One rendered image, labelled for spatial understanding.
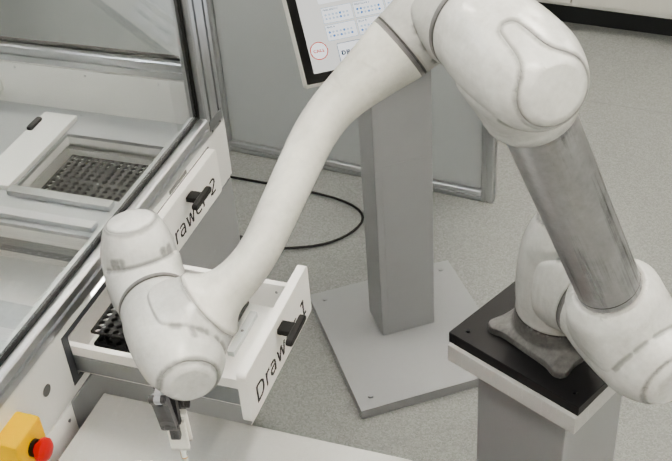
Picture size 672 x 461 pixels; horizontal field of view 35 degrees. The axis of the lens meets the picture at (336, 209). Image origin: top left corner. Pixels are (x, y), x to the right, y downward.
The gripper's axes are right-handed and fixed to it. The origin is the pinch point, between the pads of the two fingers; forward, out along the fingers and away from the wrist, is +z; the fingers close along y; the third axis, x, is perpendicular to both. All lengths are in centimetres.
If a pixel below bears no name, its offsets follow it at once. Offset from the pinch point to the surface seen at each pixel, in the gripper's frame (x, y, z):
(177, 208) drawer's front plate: 11, 56, -2
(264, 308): -8.6, 34.2, 5.5
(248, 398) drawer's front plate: -9.8, 7.8, 1.3
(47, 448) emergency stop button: 20.4, -3.6, 0.6
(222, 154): 6, 80, 2
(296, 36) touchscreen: -9, 101, -15
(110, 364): 15.4, 16.0, 1.8
